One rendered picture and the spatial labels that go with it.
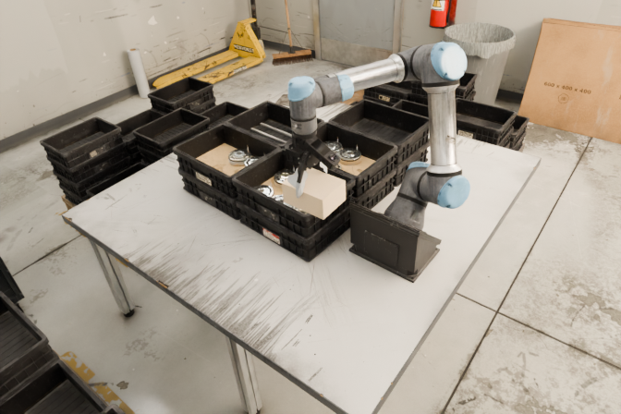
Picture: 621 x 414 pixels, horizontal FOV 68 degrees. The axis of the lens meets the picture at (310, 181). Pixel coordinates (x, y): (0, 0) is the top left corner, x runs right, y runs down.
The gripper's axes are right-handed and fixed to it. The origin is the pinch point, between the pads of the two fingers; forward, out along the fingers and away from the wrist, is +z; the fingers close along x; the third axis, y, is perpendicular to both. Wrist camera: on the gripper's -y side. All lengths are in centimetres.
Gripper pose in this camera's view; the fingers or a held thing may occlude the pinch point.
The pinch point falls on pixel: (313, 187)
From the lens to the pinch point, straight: 145.9
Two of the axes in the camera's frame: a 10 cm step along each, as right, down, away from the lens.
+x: -6.1, 4.8, -6.3
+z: 0.6, 8.2, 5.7
